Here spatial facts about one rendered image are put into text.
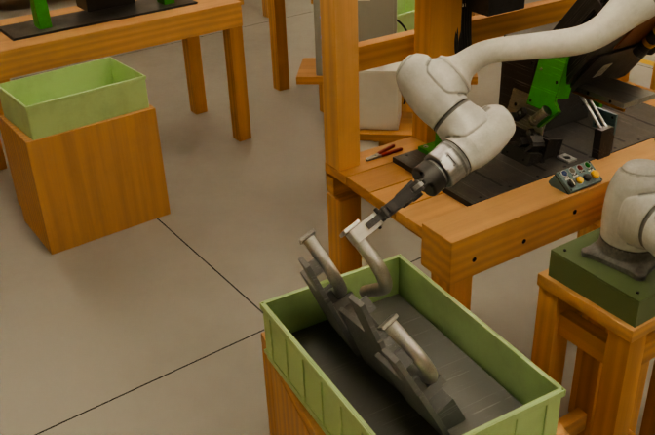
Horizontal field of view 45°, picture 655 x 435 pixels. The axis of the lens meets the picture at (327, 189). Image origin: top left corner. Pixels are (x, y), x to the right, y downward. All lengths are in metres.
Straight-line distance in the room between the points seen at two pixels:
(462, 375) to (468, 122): 0.60
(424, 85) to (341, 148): 1.02
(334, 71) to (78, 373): 1.64
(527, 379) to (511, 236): 0.74
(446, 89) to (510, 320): 1.94
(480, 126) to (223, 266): 2.37
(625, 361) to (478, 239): 0.53
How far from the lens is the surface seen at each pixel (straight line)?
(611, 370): 2.26
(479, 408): 1.85
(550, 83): 2.77
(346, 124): 2.68
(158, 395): 3.22
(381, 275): 1.63
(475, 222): 2.41
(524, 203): 2.54
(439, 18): 2.80
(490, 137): 1.71
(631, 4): 1.83
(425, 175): 1.66
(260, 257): 3.92
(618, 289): 2.14
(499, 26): 3.14
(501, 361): 1.89
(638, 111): 3.31
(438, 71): 1.74
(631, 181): 2.10
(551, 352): 2.40
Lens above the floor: 2.11
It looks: 28 degrees down
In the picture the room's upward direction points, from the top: 2 degrees counter-clockwise
